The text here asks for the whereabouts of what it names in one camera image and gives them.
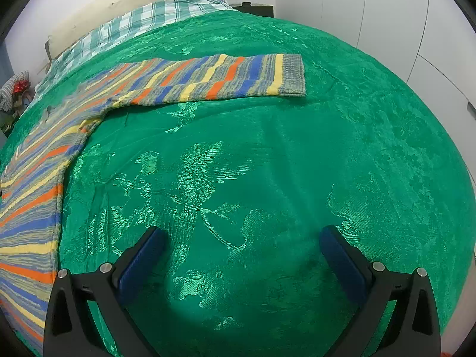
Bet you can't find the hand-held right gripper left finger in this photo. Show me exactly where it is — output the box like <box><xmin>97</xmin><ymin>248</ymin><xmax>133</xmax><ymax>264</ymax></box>
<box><xmin>44</xmin><ymin>226</ymin><xmax>169</xmax><ymax>357</ymax></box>

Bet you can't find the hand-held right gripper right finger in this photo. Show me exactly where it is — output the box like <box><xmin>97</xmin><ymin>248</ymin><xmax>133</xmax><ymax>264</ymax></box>
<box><xmin>319</xmin><ymin>225</ymin><xmax>441</xmax><ymax>357</ymax></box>

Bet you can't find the striped knit sweater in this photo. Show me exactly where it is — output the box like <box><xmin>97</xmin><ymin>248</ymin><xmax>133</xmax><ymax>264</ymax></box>
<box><xmin>0</xmin><ymin>54</ymin><xmax>306</xmax><ymax>346</ymax></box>

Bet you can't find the pile of clothes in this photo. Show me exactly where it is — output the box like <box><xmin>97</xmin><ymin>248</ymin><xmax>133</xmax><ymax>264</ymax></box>
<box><xmin>0</xmin><ymin>71</ymin><xmax>34</xmax><ymax>134</ymax></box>

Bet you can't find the green patterned blanket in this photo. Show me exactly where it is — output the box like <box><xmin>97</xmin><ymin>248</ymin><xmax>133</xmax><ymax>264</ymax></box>
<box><xmin>0</xmin><ymin>9</ymin><xmax>476</xmax><ymax>357</ymax></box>

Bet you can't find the teal plaid bed sheet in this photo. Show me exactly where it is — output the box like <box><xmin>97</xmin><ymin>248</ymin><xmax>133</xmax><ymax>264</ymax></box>
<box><xmin>35</xmin><ymin>0</ymin><xmax>233</xmax><ymax>90</ymax></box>

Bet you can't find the white wardrobe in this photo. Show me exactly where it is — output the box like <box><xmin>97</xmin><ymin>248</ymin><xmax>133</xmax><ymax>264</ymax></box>
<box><xmin>275</xmin><ymin>0</ymin><xmax>476</xmax><ymax>127</ymax></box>

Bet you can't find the dark nightstand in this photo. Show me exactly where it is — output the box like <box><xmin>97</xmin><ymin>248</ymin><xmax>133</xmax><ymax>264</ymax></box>
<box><xmin>232</xmin><ymin>2</ymin><xmax>275</xmax><ymax>18</ymax></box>

